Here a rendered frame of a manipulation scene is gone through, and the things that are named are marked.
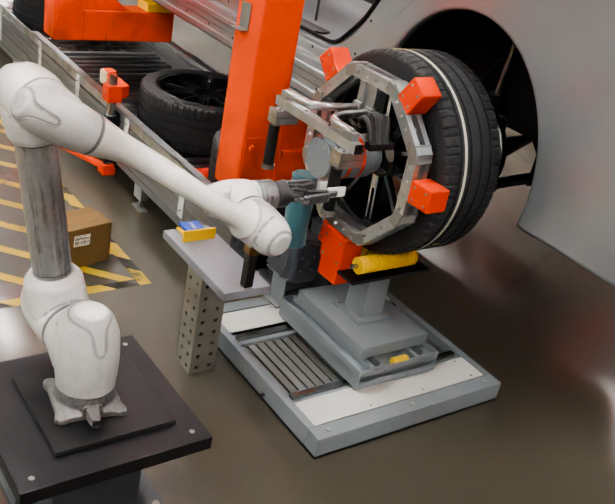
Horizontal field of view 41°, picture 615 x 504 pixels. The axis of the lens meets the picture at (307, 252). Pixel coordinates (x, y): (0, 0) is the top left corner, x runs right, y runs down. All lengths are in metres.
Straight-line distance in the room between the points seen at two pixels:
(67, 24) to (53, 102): 2.81
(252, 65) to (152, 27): 2.03
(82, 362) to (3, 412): 0.26
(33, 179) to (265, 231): 0.57
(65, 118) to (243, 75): 1.16
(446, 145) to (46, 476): 1.39
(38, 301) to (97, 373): 0.25
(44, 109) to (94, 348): 0.61
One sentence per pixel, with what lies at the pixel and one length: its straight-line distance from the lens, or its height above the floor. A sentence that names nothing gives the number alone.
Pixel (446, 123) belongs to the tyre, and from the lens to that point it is 2.46.
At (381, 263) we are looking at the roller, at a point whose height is 0.52.
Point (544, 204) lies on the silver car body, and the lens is 2.61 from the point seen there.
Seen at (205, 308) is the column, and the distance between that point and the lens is 2.78.
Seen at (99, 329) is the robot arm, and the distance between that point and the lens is 2.09.
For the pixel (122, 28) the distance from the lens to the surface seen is 4.77.
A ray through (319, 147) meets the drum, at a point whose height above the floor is 0.88.
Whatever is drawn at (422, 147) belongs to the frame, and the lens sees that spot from 2.44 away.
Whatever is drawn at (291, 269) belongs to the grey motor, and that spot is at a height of 0.30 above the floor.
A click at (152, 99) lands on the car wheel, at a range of 4.02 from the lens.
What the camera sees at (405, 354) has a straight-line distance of 2.93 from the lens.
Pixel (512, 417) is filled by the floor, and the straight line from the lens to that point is 3.13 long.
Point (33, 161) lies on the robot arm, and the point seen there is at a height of 0.93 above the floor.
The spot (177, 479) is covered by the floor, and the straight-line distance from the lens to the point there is 2.53.
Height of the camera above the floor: 1.73
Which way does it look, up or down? 27 degrees down
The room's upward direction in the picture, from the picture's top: 12 degrees clockwise
